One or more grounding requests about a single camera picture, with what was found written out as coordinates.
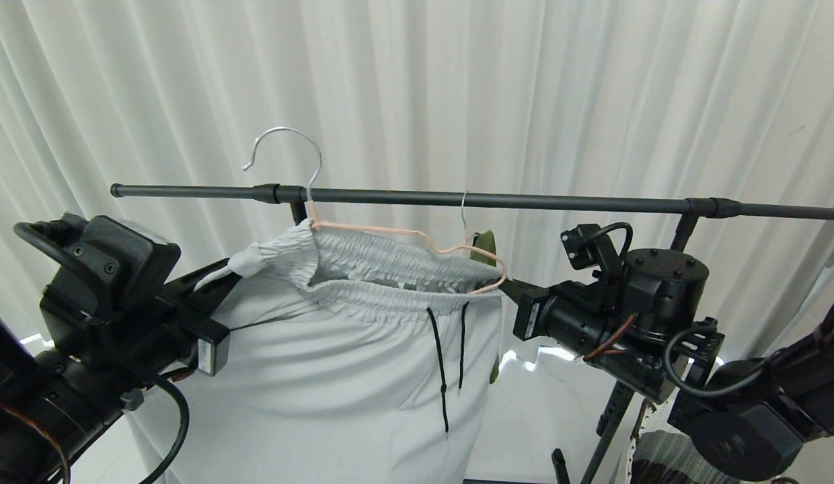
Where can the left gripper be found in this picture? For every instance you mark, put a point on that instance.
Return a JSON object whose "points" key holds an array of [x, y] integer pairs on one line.
{"points": [[161, 349]]}

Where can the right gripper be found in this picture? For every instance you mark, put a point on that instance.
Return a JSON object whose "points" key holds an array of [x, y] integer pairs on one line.
{"points": [[565, 316]]}

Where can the green printed shirt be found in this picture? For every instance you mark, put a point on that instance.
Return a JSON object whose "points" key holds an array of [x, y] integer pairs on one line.
{"points": [[485, 245]]}

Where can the pink clothes hanger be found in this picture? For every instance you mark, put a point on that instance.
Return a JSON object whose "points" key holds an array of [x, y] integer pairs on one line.
{"points": [[463, 208], [376, 230]]}

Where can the pale grey shorts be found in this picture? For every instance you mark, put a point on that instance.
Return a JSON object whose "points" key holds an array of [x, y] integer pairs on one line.
{"points": [[323, 376]]}

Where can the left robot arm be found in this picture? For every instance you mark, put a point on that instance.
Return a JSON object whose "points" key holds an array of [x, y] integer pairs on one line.
{"points": [[40, 403]]}

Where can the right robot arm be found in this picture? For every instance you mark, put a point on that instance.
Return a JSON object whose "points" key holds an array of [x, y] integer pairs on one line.
{"points": [[666, 289]]}

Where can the black clothes rack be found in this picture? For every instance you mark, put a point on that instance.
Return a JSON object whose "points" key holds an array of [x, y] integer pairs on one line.
{"points": [[558, 201]]}

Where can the white laundry basket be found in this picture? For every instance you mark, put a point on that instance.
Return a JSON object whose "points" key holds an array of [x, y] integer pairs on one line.
{"points": [[666, 457]]}

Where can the white curtain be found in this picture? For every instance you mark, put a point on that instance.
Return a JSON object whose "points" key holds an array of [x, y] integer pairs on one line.
{"points": [[457, 87]]}

